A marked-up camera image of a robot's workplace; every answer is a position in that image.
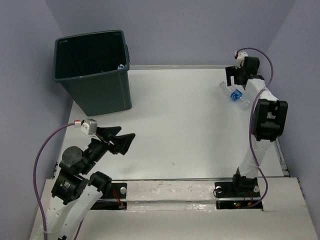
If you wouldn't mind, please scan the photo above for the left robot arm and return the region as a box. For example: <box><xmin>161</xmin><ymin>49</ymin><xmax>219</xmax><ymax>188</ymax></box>
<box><xmin>34</xmin><ymin>119</ymin><xmax>136</xmax><ymax>240</ymax></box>

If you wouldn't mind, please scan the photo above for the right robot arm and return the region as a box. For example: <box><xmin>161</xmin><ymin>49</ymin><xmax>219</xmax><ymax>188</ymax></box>
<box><xmin>225</xmin><ymin>51</ymin><xmax>288</xmax><ymax>196</ymax></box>

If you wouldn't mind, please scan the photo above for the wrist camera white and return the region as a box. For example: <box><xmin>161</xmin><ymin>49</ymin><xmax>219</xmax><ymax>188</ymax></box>
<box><xmin>234</xmin><ymin>50</ymin><xmax>248</xmax><ymax>69</ymax></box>
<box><xmin>73</xmin><ymin>118</ymin><xmax>98</xmax><ymax>136</ymax></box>

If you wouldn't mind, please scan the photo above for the white foam strip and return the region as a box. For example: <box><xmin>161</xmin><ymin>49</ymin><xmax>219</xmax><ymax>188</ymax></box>
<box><xmin>126</xmin><ymin>180</ymin><xmax>216</xmax><ymax>212</ymax></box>

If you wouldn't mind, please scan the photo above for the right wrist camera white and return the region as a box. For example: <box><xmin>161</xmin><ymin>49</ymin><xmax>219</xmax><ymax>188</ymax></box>
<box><xmin>234</xmin><ymin>50</ymin><xmax>248</xmax><ymax>69</ymax></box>

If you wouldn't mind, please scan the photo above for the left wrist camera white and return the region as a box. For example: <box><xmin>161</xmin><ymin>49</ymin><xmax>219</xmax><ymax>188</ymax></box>
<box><xmin>73</xmin><ymin>118</ymin><xmax>98</xmax><ymax>136</ymax></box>

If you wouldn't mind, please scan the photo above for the clear bottle blue label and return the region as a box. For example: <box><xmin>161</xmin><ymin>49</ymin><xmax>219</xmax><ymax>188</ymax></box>
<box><xmin>219</xmin><ymin>81</ymin><xmax>252</xmax><ymax>110</ymax></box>

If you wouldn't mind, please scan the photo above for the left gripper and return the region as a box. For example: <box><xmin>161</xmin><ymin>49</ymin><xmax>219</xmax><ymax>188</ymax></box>
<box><xmin>81</xmin><ymin>125</ymin><xmax>136</xmax><ymax>173</ymax></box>

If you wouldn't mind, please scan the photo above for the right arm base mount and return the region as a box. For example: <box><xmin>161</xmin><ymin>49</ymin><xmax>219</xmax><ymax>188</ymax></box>
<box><xmin>212</xmin><ymin>181</ymin><xmax>263</xmax><ymax>210</ymax></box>

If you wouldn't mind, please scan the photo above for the dark green plastic bin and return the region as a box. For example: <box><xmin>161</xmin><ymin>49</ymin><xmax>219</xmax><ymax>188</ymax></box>
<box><xmin>52</xmin><ymin>29</ymin><xmax>132</xmax><ymax>117</ymax></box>

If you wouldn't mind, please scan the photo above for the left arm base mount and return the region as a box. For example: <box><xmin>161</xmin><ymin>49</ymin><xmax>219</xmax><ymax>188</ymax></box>
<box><xmin>91</xmin><ymin>182</ymin><xmax>128</xmax><ymax>211</ymax></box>

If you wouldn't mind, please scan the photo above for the small bottle yellow cap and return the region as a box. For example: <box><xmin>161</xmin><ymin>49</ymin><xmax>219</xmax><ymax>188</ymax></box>
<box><xmin>117</xmin><ymin>64</ymin><xmax>125</xmax><ymax>70</ymax></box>

